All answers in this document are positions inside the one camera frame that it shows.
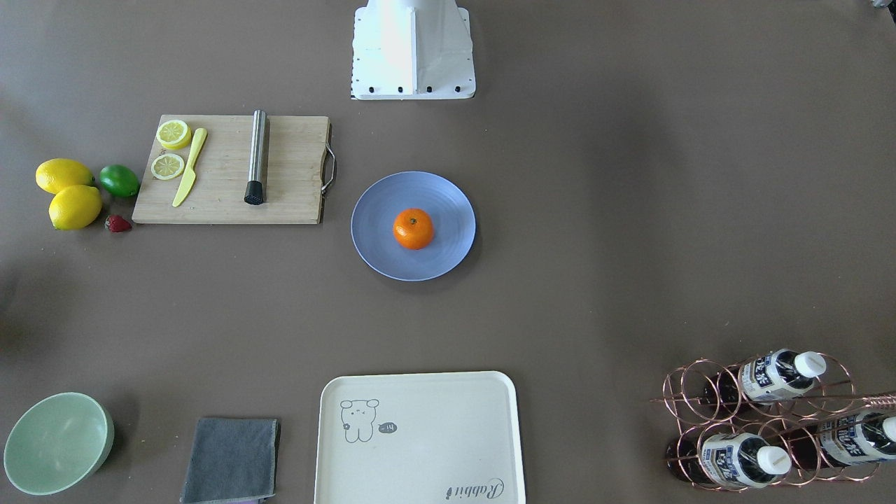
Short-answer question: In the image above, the orange mandarin fruit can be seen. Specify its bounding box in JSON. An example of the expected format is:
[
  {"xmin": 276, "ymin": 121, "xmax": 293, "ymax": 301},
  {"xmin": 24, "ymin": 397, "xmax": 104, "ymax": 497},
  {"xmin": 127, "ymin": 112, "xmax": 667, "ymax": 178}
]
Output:
[{"xmin": 391, "ymin": 208, "xmax": 435, "ymax": 250}]

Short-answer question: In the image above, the blue round plate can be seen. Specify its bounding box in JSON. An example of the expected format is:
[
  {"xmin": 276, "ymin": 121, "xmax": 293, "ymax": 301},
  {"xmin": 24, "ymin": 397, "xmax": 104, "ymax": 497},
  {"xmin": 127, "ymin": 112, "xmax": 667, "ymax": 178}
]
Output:
[{"xmin": 350, "ymin": 170, "xmax": 476, "ymax": 281}]

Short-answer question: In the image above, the wooden cutting board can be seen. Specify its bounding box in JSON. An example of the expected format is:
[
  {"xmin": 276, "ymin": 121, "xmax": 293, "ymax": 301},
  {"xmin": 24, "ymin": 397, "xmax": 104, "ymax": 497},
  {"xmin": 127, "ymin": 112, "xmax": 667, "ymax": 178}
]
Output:
[{"xmin": 132, "ymin": 114, "xmax": 333, "ymax": 225}]

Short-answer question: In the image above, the cream rabbit tray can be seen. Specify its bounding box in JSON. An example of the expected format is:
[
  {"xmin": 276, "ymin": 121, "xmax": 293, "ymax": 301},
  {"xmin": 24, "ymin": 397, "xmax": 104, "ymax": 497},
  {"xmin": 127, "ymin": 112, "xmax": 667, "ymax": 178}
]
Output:
[{"xmin": 314, "ymin": 370, "xmax": 527, "ymax": 503}]

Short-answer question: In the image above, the steel muddler black tip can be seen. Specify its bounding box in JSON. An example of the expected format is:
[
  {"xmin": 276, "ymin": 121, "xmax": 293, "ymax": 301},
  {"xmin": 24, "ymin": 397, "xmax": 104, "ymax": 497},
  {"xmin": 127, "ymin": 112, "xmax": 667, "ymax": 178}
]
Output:
[{"xmin": 244, "ymin": 109, "xmax": 269, "ymax": 205}]

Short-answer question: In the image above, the yellow plastic knife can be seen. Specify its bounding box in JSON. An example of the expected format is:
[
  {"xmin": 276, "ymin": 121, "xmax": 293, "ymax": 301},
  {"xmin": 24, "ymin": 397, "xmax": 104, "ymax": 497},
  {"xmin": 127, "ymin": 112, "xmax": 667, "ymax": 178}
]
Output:
[{"xmin": 171, "ymin": 127, "xmax": 208, "ymax": 207}]

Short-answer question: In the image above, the lemon slice upper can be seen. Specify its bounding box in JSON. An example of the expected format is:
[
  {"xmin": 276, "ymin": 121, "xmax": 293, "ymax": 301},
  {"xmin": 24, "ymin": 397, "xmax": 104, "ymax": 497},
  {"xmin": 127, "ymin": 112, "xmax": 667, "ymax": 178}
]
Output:
[{"xmin": 150, "ymin": 153, "xmax": 186, "ymax": 181}]

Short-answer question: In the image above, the lemon slice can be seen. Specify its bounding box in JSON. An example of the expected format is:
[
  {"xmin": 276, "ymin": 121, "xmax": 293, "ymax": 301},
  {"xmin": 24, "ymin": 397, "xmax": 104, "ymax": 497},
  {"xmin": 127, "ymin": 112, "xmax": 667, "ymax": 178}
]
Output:
[
  {"xmin": 155, "ymin": 119, "xmax": 193, "ymax": 151},
  {"xmin": 150, "ymin": 153, "xmax": 186, "ymax": 181}
]

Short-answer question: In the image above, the lemon slice lower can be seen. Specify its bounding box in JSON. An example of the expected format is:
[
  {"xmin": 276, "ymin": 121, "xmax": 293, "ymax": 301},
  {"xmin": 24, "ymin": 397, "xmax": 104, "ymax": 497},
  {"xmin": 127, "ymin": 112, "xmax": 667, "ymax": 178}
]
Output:
[{"xmin": 155, "ymin": 119, "xmax": 193, "ymax": 151}]

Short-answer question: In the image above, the grey folded cloth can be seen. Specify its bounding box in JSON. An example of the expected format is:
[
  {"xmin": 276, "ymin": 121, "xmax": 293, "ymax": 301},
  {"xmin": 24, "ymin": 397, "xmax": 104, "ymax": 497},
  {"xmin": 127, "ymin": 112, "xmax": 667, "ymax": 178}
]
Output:
[{"xmin": 179, "ymin": 417, "xmax": 281, "ymax": 503}]

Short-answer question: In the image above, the red strawberry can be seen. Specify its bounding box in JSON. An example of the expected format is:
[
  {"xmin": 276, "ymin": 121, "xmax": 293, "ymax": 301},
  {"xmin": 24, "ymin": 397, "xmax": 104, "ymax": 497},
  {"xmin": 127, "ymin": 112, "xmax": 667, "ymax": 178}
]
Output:
[{"xmin": 104, "ymin": 214, "xmax": 132, "ymax": 233}]

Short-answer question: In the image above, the green lime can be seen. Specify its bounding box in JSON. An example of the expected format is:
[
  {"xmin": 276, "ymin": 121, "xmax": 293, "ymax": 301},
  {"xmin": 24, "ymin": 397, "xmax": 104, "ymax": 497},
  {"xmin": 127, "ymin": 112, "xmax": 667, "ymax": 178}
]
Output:
[{"xmin": 99, "ymin": 164, "xmax": 141, "ymax": 198}]

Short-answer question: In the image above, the tea bottle back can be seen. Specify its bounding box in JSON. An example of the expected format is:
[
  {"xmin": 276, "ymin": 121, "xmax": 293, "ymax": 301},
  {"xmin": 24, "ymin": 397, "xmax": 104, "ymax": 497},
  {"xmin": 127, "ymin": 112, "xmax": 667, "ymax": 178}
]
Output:
[
  {"xmin": 699, "ymin": 349, "xmax": 827, "ymax": 412},
  {"xmin": 783, "ymin": 411, "xmax": 895, "ymax": 470}
]

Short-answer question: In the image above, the tea bottle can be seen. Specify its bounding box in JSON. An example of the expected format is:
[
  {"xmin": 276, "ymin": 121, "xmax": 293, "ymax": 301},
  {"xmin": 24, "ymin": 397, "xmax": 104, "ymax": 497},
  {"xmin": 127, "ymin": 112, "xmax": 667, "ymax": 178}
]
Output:
[
  {"xmin": 783, "ymin": 411, "xmax": 895, "ymax": 470},
  {"xmin": 665, "ymin": 433, "xmax": 792, "ymax": 491},
  {"xmin": 699, "ymin": 349, "xmax": 827, "ymax": 412}
]

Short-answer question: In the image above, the tea bottle front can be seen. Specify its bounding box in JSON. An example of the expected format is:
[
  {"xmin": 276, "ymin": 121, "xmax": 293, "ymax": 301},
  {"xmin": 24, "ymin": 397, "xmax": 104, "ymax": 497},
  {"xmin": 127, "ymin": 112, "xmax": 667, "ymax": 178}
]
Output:
[{"xmin": 665, "ymin": 433, "xmax": 792, "ymax": 491}]

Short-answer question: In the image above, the whole lemon lower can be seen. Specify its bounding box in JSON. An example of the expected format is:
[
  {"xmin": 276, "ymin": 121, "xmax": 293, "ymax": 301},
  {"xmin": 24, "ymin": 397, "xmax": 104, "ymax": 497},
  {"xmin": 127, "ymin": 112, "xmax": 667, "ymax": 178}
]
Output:
[{"xmin": 48, "ymin": 185, "xmax": 102, "ymax": 230}]

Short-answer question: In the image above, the whole lemon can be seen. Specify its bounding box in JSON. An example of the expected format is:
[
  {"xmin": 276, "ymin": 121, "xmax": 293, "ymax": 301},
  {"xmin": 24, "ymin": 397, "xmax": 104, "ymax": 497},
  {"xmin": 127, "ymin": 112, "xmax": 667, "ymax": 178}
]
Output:
[
  {"xmin": 48, "ymin": 185, "xmax": 102, "ymax": 230},
  {"xmin": 35, "ymin": 157, "xmax": 94, "ymax": 195}
]

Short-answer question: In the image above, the whole lemon upper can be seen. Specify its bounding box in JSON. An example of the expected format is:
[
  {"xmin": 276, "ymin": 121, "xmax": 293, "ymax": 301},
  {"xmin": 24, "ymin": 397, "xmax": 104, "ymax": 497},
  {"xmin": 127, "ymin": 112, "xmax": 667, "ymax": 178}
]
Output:
[{"xmin": 35, "ymin": 157, "xmax": 94, "ymax": 195}]

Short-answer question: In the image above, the green ceramic bowl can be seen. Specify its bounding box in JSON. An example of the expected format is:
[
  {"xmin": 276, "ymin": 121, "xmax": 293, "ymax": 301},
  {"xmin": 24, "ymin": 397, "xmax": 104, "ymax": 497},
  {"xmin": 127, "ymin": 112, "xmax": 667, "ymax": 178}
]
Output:
[{"xmin": 3, "ymin": 392, "xmax": 115, "ymax": 496}]

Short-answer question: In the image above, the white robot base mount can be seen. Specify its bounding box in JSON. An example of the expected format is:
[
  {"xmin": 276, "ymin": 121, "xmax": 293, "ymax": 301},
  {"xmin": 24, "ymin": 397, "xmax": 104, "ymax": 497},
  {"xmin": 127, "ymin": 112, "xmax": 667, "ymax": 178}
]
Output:
[{"xmin": 350, "ymin": 1, "xmax": 477, "ymax": 100}]

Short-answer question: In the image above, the copper wire bottle rack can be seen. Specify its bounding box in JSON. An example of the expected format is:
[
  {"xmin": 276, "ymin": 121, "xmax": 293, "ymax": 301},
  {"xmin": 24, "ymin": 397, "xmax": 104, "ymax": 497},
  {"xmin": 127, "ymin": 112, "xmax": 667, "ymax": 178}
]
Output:
[{"xmin": 659, "ymin": 351, "xmax": 894, "ymax": 492}]

